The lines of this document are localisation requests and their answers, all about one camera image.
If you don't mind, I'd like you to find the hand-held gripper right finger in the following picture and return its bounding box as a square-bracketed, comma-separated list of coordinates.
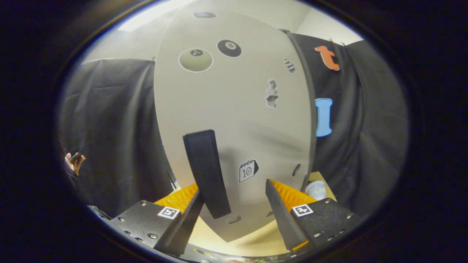
[265, 179, 362, 252]

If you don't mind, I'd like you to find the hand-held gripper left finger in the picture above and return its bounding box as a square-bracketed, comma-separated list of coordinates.
[110, 183, 204, 256]

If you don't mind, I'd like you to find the black door handle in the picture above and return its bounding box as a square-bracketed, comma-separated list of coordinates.
[183, 130, 232, 219]

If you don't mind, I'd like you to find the light grey cabinet door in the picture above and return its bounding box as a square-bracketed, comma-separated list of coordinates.
[154, 9, 313, 243]

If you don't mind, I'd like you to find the white and blue round item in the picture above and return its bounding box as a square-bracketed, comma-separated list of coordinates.
[305, 180, 327, 201]

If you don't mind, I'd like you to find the grey cabinet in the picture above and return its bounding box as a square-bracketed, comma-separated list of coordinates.
[280, 29, 318, 192]

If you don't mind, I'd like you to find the black backdrop cloth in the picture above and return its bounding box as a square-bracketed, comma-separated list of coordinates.
[58, 33, 409, 220]

